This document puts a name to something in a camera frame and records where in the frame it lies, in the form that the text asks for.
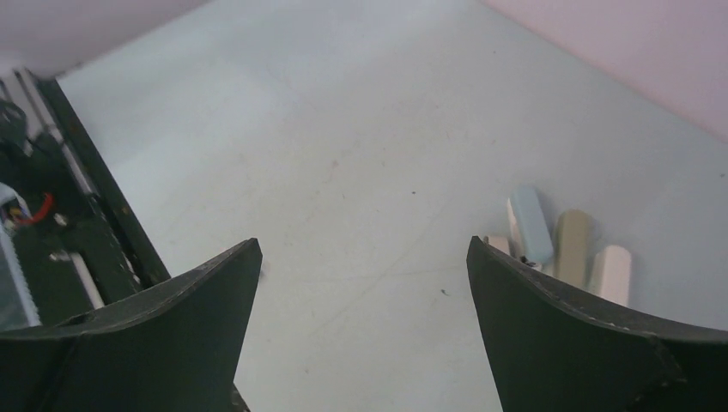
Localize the grey white stapler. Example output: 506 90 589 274
554 209 592 288

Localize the beige brown mini stapler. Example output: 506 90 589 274
483 235 513 257

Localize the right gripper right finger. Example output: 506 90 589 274
466 237 727 411

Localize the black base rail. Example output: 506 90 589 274
1 68 170 331

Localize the light blue stapler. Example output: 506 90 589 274
507 185 554 267

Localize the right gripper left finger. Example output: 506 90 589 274
1 239 263 411

